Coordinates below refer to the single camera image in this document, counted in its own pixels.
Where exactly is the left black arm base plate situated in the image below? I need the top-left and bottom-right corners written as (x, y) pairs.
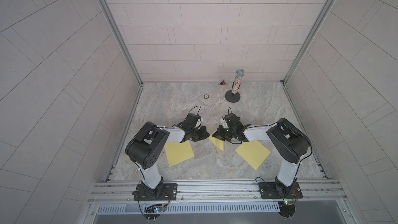
top-left (132, 182), bottom-right (178, 201)

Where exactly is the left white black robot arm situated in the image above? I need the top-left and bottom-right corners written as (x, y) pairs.
top-left (125, 121), bottom-right (210, 190)

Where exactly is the right controller circuit board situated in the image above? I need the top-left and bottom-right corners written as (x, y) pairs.
top-left (278, 200), bottom-right (295, 219)

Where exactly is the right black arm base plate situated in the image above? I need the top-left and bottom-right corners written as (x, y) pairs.
top-left (258, 181), bottom-right (303, 200)

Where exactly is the aluminium mounting rail frame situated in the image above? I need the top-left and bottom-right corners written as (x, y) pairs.
top-left (88, 178), bottom-right (348, 204)

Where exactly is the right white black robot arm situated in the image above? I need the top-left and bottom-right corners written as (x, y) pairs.
top-left (212, 114), bottom-right (312, 196)

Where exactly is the colourful tube on black stand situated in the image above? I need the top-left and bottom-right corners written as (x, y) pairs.
top-left (225, 68), bottom-right (245, 103)

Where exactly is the left controller circuit board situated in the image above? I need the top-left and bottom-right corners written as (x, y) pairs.
top-left (144, 204), bottom-right (167, 220)

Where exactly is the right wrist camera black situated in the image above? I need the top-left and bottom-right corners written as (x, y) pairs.
top-left (221, 113), bottom-right (241, 127)

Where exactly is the controller circuit board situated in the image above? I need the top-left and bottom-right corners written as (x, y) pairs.
top-left (144, 204), bottom-right (167, 220)
top-left (278, 200), bottom-right (295, 219)

